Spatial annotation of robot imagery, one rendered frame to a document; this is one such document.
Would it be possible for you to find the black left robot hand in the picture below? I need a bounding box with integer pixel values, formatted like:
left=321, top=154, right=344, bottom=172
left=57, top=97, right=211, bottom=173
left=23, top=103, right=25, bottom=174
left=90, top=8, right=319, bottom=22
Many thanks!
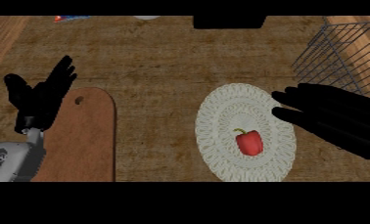
left=2, top=55, right=79, bottom=135

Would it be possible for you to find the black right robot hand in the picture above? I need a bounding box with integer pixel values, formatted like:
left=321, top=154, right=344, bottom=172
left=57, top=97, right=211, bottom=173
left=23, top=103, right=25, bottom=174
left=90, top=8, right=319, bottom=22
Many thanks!
left=270, top=82, right=370, bottom=160

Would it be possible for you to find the red bell pepper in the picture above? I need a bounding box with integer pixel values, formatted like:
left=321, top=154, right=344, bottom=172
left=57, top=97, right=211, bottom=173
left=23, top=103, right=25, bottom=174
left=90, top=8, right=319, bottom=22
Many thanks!
left=232, top=128, right=266, bottom=157

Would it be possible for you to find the white woven round placemat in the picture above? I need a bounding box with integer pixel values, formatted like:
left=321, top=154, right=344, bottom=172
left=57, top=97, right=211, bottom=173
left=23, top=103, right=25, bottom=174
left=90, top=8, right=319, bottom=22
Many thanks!
left=193, top=82, right=297, bottom=183

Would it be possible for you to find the brown wooden cutting board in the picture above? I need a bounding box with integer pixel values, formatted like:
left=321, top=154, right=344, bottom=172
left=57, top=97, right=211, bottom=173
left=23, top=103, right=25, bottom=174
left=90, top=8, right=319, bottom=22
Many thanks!
left=31, top=86, right=118, bottom=183

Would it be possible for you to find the red and blue packet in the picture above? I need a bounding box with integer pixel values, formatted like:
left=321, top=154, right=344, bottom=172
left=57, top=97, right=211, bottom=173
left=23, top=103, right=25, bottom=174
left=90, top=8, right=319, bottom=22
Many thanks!
left=51, top=16, right=93, bottom=23

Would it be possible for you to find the black appliance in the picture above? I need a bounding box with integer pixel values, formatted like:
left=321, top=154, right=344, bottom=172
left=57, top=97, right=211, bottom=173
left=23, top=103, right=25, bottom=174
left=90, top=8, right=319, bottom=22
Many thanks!
left=192, top=16, right=267, bottom=30

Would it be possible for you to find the grey wire basket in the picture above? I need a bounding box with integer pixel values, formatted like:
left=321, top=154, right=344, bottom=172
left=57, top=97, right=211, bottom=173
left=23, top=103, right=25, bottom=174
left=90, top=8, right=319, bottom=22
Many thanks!
left=290, top=20, right=370, bottom=98

